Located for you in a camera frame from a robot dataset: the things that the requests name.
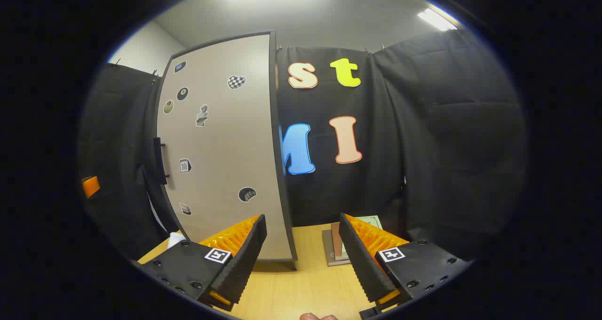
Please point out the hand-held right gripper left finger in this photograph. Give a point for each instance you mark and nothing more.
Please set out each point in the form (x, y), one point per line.
(244, 259)

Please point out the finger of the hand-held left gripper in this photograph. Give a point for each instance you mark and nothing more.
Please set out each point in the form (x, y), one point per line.
(91, 187)

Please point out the black backdrop cloth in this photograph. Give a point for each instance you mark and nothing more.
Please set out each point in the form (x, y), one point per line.
(423, 146)

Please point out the white cloth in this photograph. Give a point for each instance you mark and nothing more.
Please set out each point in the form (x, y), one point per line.
(176, 240)

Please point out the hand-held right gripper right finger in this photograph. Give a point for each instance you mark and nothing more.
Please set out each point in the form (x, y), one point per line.
(360, 259)

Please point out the beige cabinet door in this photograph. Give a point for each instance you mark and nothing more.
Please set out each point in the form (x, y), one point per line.
(225, 136)

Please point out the ceiling light panel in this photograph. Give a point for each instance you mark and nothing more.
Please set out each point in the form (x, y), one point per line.
(437, 19)

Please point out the pale green book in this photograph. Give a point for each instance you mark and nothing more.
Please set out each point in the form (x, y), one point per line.
(371, 222)

